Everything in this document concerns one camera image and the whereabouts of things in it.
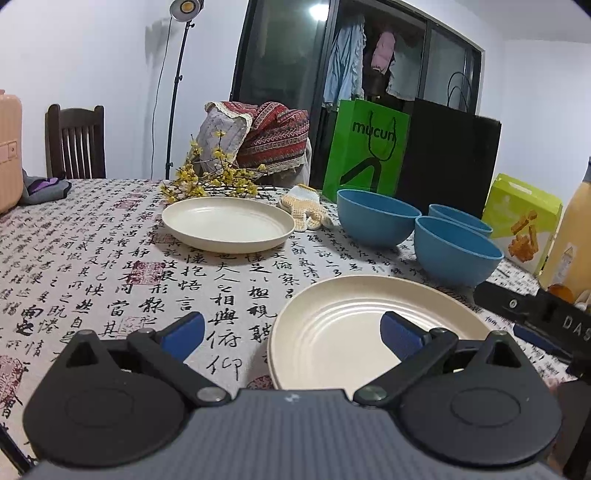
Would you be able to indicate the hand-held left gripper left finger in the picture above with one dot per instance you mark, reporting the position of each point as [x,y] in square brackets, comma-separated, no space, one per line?
[184,334]

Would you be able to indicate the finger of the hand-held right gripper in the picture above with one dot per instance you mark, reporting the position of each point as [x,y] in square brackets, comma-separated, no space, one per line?
[540,339]
[512,302]

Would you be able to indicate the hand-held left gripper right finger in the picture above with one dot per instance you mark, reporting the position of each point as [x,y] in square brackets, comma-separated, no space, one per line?
[401,334]

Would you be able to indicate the blue bowl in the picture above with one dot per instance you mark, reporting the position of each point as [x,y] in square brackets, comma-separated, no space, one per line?
[374,221]
[457,258]
[466,221]

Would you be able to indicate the orange fabric piece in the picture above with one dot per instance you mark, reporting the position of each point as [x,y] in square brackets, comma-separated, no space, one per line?
[561,293]

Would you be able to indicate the yellow thermos bottle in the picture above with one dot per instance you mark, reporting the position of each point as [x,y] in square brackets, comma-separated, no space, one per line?
[572,240]

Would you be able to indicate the calligraphy print tablecloth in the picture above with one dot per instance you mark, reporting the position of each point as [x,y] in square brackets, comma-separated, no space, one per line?
[115,277]

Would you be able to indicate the green snack box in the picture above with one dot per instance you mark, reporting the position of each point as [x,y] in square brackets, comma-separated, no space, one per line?
[517,212]

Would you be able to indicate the black paper bag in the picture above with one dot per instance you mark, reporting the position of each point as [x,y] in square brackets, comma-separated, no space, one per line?
[448,157]

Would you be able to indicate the yellow flower branch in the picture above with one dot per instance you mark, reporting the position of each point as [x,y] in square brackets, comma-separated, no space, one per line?
[226,177]

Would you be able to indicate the knitted work glove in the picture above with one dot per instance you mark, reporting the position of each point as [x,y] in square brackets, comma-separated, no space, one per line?
[302,205]

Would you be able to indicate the green paper bag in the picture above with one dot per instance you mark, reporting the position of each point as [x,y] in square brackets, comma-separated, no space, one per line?
[364,152]

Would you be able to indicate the grey fabric pouch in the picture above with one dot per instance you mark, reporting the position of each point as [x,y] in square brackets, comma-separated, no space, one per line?
[46,191]

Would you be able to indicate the grey lace-trimmed cushion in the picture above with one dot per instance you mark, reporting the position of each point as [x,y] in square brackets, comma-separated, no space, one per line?
[221,134]

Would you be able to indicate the red patterned blanket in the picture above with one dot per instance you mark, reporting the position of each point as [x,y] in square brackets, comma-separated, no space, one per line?
[277,138]

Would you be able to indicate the dark wooden chair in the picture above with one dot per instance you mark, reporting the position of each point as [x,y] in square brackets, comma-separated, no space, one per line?
[76,143]

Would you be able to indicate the hanging white garment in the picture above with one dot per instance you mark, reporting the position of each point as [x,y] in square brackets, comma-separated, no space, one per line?
[404,74]

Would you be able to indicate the pink hard case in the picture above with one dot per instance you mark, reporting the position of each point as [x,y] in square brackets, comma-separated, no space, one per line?
[9,152]

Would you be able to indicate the hanging light blue shirt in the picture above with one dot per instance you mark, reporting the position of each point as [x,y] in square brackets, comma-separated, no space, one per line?
[344,64]

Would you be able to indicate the hanging pink garment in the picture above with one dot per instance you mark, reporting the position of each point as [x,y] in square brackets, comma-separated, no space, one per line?
[383,53]

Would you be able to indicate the dark sliding glass door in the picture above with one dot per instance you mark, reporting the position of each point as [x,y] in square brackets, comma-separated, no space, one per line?
[277,55]

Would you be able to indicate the studio lamp on stand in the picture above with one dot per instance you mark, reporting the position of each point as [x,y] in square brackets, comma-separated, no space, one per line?
[187,7]

